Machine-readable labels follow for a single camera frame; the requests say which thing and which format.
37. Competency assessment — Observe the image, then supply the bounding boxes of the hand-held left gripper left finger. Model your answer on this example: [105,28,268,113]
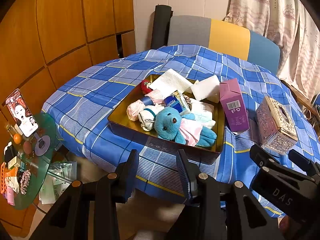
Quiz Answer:
[29,149,140,240]

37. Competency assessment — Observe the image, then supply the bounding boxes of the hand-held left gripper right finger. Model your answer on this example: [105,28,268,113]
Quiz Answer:
[170,149,279,240]

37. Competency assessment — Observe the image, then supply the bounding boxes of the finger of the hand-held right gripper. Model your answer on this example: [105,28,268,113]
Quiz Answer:
[288,149,320,178]
[249,144,279,172]

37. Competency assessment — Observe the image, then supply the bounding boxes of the dark red tray gold interior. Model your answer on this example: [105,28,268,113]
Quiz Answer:
[107,74,225,164]

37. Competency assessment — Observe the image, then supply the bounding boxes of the white blue striped sock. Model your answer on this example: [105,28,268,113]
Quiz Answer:
[138,105,164,131]

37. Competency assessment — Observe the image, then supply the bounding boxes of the blue plush toy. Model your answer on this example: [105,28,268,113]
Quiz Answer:
[154,107,217,147]

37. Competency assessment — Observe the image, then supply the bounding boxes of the pink towel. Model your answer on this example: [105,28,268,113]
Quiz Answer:
[127,99,145,122]

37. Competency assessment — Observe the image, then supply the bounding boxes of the blue pink cloth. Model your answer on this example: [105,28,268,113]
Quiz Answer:
[141,91,165,107]

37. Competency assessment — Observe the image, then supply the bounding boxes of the blue tissue packet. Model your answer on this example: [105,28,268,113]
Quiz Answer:
[164,92,190,115]

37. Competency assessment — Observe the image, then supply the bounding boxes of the red knitted item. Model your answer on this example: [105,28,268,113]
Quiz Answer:
[141,80,153,94]

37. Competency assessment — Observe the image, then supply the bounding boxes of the white sponge block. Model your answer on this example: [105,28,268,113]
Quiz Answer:
[190,75,222,103]

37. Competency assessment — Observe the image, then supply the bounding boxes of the white waffle cloth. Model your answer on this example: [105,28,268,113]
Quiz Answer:
[149,69,199,98]

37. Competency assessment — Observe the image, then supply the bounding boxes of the person's right hand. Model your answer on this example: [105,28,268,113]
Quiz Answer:
[278,216,293,233]

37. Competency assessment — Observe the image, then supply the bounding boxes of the ornate gold tissue box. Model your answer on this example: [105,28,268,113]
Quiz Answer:
[255,96,298,155]

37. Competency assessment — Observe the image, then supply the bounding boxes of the pink cardboard box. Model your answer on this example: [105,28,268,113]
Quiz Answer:
[219,78,250,133]

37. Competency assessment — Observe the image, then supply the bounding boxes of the brown wooden table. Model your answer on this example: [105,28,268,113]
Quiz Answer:
[285,80,320,115]

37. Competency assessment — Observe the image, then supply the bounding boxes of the green white packets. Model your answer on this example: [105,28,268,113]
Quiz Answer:
[39,161,77,204]

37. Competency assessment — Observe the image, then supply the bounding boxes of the blue plaid sheet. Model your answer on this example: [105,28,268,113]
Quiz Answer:
[41,44,320,218]

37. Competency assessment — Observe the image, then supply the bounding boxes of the round phone stand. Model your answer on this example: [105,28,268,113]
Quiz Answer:
[34,135,52,155]

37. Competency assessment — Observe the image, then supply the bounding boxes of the green glass side table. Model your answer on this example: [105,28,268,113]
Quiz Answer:
[4,112,58,210]

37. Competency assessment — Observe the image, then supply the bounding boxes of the leopard print hair clip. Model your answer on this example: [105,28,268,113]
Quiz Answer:
[19,170,32,195]

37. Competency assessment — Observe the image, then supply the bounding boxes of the small cream box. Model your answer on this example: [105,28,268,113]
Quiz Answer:
[7,156,20,169]

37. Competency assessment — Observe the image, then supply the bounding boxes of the small pink item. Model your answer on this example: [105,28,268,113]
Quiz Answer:
[6,189,15,207]

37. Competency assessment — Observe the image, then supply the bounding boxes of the orange packet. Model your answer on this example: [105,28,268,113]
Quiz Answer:
[0,162,19,194]

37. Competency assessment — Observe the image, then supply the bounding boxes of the smartphone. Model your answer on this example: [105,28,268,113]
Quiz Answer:
[5,89,39,138]

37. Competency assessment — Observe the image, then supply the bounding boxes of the small black item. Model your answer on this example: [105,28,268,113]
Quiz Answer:
[4,142,13,160]

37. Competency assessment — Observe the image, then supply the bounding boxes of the grey yellow blue chair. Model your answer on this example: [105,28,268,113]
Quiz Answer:
[167,15,280,73]

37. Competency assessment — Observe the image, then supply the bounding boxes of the small glass bottle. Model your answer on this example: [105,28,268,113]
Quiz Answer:
[5,121,22,135]

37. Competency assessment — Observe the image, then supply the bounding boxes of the patterned beige curtain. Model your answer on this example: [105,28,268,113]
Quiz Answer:
[224,0,320,93]

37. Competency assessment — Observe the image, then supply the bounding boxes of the black rolled mat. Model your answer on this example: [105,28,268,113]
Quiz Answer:
[150,4,173,50]

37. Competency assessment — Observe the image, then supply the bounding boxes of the wooden wardrobe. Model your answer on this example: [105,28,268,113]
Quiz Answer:
[0,0,137,238]

